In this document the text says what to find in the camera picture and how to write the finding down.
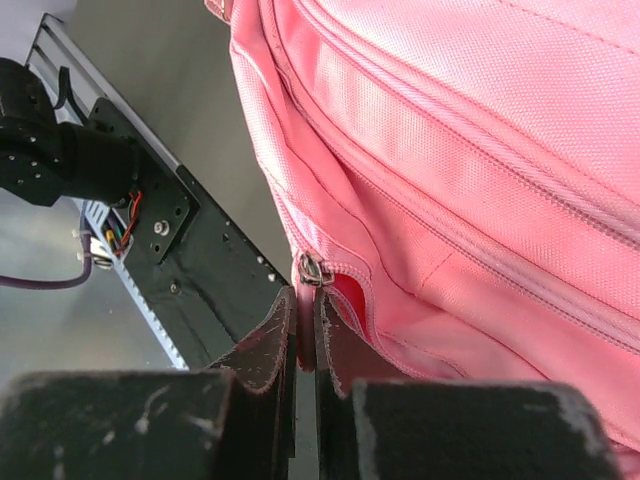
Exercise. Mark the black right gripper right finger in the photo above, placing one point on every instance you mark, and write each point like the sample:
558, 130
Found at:
374, 422

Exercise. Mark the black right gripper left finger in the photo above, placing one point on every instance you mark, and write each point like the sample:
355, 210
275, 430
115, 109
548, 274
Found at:
234, 419

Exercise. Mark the pink student backpack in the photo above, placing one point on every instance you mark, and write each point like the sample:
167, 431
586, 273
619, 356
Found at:
463, 177

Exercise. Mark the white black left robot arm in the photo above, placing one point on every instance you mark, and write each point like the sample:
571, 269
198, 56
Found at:
49, 151

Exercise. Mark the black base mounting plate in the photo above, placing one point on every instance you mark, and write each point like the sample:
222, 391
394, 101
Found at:
204, 279

